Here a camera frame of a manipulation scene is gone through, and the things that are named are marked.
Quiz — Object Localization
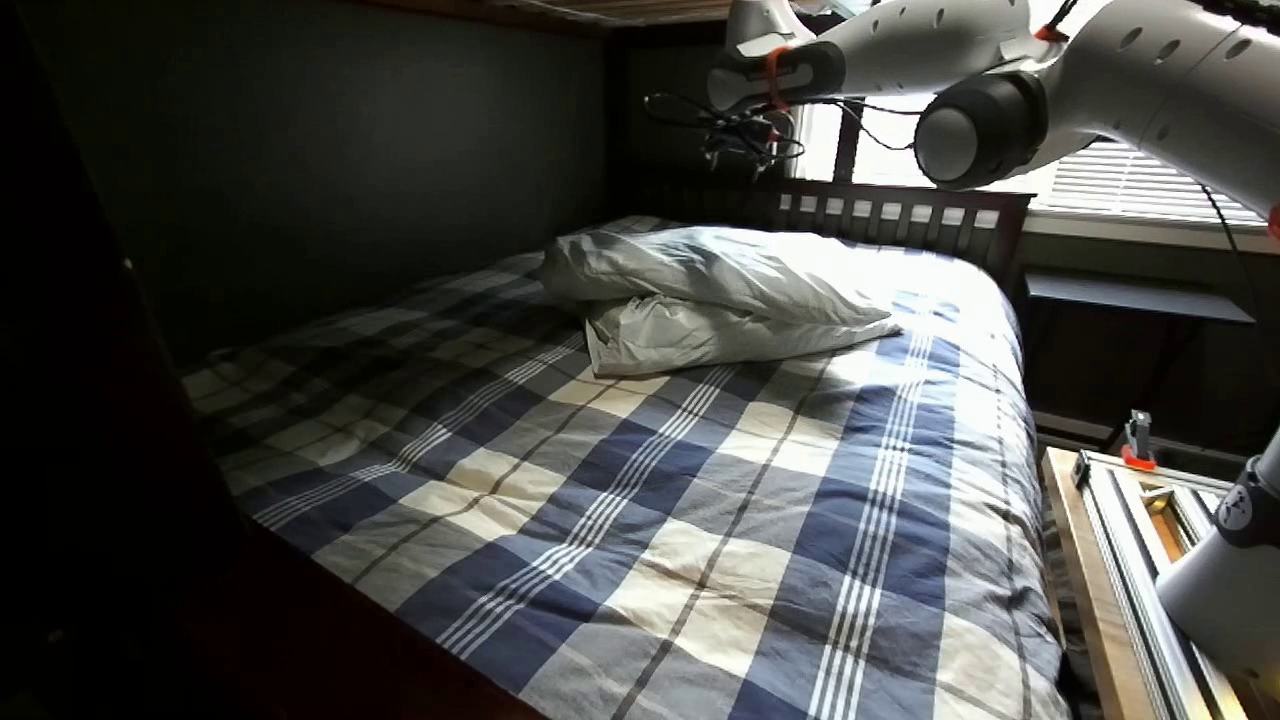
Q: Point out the dark shelf board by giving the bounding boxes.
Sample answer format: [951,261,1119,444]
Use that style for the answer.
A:
[1021,269,1260,334]

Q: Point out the small red clamp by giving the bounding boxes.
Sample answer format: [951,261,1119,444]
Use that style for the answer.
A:
[1117,408,1161,478]

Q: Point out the white window blinds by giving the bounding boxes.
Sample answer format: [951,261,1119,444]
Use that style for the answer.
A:
[795,102,1273,233]

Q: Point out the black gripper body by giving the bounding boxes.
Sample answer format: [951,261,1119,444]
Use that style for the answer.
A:
[708,107,795,186]

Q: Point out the blue white plaid blanket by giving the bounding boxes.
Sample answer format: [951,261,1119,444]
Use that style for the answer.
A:
[175,211,1070,720]

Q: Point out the aluminium profile frame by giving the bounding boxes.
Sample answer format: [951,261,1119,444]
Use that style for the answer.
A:
[1070,447,1264,720]

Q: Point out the black cable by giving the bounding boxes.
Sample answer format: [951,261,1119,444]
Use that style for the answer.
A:
[639,86,939,177]

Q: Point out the white pillow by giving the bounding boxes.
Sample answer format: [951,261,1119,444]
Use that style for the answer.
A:
[577,287,904,386]
[535,219,873,334]

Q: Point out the light wooden board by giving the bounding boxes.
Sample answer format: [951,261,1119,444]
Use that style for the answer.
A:
[1035,444,1166,720]

